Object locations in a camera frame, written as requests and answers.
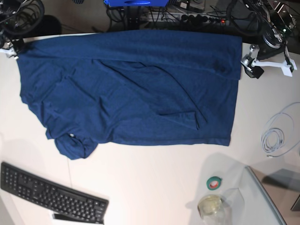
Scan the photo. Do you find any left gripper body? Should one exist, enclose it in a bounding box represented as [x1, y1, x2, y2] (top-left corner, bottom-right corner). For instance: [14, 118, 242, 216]
[257, 39, 285, 60]

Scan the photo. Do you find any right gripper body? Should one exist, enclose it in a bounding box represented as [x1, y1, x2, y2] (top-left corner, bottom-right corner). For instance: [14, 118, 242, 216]
[9, 38, 27, 53]

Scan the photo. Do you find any dark blue t-shirt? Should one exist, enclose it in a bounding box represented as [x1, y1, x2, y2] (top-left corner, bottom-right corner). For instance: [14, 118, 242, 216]
[17, 30, 242, 160]

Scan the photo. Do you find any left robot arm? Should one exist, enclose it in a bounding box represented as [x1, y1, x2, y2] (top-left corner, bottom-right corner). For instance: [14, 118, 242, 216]
[226, 0, 297, 79]

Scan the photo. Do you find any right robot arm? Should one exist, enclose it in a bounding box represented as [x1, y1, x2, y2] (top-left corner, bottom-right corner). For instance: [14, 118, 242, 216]
[0, 0, 45, 57]

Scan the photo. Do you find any black power strip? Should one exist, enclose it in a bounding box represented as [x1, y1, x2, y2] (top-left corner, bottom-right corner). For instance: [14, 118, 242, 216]
[180, 14, 229, 26]

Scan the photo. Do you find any blue box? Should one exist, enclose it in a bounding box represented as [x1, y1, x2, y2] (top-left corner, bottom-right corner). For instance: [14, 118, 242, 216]
[104, 0, 169, 7]

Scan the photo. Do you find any green electrical tape roll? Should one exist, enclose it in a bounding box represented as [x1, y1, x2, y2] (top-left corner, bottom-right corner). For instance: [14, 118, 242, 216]
[206, 176, 222, 190]

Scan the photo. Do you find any clear glass jar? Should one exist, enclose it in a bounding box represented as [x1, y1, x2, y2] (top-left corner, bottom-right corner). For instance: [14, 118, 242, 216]
[197, 195, 225, 225]

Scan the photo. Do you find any black computer keyboard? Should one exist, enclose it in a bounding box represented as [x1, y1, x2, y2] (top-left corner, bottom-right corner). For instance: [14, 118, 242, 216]
[0, 162, 109, 224]

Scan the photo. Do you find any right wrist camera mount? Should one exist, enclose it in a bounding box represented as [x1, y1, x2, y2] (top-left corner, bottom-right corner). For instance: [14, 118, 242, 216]
[0, 45, 19, 60]

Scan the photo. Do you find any coiled white cable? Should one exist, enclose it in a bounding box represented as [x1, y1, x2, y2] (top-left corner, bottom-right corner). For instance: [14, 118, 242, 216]
[261, 102, 300, 158]

